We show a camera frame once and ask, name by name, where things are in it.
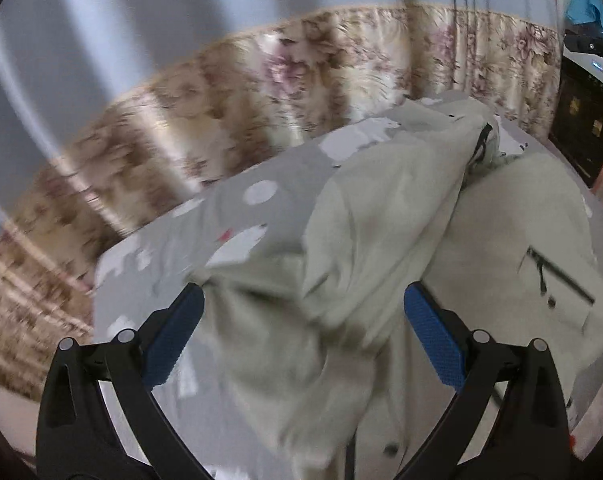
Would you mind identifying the floral curtain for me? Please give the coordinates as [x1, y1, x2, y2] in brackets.
[0, 2, 565, 403]

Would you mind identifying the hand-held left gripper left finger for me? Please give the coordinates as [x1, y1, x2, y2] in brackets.
[36, 282, 215, 480]

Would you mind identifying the cream jacket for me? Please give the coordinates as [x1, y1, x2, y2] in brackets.
[194, 97, 603, 480]

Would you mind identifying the grey printed bedsheet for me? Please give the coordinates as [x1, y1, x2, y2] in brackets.
[92, 90, 603, 480]

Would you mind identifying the grey-blue pleated curtain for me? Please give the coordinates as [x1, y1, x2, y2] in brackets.
[0, 0, 567, 271]

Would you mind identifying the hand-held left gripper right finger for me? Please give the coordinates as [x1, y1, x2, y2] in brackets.
[394, 281, 572, 480]

